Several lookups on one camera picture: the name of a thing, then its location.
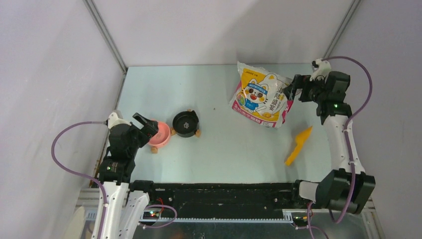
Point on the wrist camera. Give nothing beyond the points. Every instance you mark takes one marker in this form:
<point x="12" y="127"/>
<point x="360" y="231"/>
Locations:
<point x="116" y="118"/>
<point x="321" y="69"/>

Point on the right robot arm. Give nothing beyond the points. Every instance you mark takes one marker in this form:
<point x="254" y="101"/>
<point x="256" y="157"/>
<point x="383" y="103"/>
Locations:
<point x="347" y="187"/>

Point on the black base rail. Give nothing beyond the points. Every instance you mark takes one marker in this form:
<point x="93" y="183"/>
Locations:
<point x="149" y="187"/>

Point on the pink cat bowl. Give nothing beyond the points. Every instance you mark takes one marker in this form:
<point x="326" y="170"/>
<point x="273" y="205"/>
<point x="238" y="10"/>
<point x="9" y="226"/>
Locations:
<point x="162" y="137"/>

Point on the black pet bowl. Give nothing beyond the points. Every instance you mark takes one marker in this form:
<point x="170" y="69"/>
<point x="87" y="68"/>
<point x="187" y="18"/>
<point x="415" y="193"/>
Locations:
<point x="186" y="123"/>

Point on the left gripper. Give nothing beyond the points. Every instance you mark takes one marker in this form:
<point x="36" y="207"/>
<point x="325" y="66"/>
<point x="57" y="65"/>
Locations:
<point x="149" y="129"/>

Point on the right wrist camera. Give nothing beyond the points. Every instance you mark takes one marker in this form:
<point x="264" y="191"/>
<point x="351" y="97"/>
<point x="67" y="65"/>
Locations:
<point x="321" y="69"/>

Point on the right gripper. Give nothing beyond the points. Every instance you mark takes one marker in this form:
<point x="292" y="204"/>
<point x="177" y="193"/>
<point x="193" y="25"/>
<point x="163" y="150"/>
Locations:
<point x="299" y="80"/>

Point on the cat food bag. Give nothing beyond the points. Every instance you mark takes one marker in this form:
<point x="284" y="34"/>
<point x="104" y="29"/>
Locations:
<point x="259" y="96"/>

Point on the yellow plastic scoop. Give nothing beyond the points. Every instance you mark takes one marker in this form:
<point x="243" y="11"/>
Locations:
<point x="300" y="140"/>

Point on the aluminium frame rail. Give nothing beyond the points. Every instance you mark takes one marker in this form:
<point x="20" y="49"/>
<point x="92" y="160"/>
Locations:
<point x="226" y="205"/>

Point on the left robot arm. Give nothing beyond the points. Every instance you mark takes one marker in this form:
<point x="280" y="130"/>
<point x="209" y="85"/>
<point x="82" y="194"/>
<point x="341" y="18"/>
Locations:
<point x="121" y="207"/>

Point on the wooden bowl stand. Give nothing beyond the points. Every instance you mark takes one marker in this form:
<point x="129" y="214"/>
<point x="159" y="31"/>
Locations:
<point x="155" y="150"/>

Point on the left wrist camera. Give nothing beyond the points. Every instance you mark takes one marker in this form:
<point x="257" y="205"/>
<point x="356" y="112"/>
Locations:
<point x="116" y="118"/>

